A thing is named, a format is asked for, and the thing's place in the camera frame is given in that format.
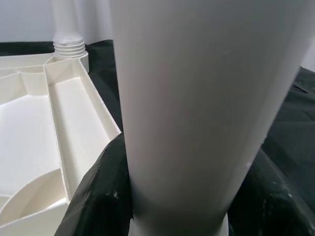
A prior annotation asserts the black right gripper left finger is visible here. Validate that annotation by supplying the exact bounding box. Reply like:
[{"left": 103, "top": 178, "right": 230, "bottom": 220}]
[{"left": 53, "top": 134, "right": 133, "bottom": 236}]

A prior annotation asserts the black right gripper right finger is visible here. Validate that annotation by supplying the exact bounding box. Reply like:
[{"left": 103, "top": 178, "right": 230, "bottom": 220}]
[{"left": 227, "top": 149, "right": 315, "bottom": 236}]

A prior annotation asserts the white plastic children table top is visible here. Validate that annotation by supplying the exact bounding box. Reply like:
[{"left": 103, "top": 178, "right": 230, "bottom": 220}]
[{"left": 0, "top": 54, "right": 231, "bottom": 236}]

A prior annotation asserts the white plastic table leg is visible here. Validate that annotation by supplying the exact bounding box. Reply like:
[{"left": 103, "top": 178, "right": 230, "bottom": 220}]
[
  {"left": 53, "top": 0, "right": 86, "bottom": 59},
  {"left": 108, "top": 0, "right": 315, "bottom": 236}
]

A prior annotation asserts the black cloth table cover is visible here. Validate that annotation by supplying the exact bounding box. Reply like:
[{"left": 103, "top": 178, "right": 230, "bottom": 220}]
[{"left": 0, "top": 39, "right": 315, "bottom": 236}]

